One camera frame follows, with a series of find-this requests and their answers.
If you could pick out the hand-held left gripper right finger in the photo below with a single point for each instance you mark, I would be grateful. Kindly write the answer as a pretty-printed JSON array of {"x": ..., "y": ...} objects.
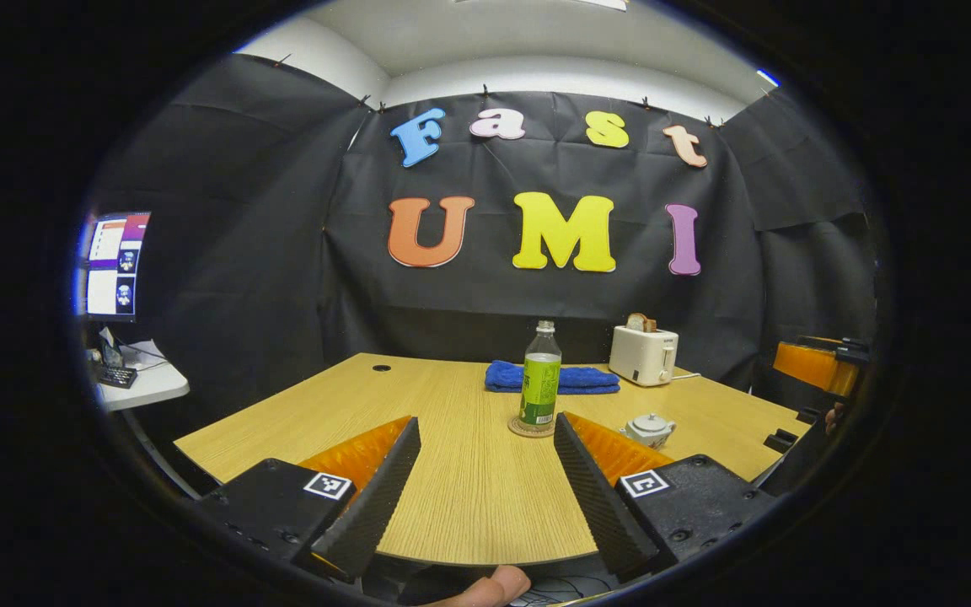
[{"x": 595, "y": 506}]

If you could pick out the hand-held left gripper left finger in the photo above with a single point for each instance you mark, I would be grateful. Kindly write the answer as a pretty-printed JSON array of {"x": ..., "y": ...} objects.
[{"x": 380, "y": 506}]

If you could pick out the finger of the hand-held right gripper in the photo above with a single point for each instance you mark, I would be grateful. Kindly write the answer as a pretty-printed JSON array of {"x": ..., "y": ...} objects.
[{"x": 818, "y": 364}]

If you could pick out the white teacup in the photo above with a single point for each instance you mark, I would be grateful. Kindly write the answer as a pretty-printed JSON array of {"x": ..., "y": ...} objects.
[{"x": 647, "y": 437}]

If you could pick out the round cork coaster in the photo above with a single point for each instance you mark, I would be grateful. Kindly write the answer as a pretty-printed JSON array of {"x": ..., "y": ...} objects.
[{"x": 515, "y": 428}]

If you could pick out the clear water bottle green label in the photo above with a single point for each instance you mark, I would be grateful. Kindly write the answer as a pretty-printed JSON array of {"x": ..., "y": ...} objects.
[{"x": 540, "y": 388}]

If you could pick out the black table clamp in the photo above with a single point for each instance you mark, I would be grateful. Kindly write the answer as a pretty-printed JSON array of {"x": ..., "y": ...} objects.
[
  {"x": 782, "y": 440},
  {"x": 807, "y": 415}
]

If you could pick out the blue towel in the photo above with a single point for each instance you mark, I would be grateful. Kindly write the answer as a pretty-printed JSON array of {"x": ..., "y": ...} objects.
[{"x": 587, "y": 379}]

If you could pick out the white toaster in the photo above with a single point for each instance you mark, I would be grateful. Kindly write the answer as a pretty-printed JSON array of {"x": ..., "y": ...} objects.
[{"x": 641, "y": 358}]

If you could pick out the bread slice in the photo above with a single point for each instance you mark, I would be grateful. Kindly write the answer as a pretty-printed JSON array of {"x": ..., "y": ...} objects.
[{"x": 641, "y": 323}]

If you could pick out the black backdrop cloth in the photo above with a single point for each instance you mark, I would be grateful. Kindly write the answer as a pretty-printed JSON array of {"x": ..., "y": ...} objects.
[{"x": 485, "y": 312}]

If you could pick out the white side desk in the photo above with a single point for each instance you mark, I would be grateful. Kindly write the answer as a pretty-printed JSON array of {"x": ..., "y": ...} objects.
[{"x": 157, "y": 388}]

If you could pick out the white paper sheets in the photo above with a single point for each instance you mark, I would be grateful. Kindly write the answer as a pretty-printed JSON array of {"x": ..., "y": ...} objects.
[{"x": 147, "y": 352}]

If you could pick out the black keyboard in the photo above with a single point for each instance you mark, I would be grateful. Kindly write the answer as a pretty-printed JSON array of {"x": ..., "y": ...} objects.
[{"x": 116, "y": 376}]

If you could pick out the computer monitor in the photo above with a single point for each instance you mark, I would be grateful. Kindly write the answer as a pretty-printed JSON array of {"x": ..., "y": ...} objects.
[{"x": 117, "y": 265}]

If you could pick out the ceiling light panel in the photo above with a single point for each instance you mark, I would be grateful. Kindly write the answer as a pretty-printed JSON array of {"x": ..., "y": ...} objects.
[{"x": 599, "y": 3}]

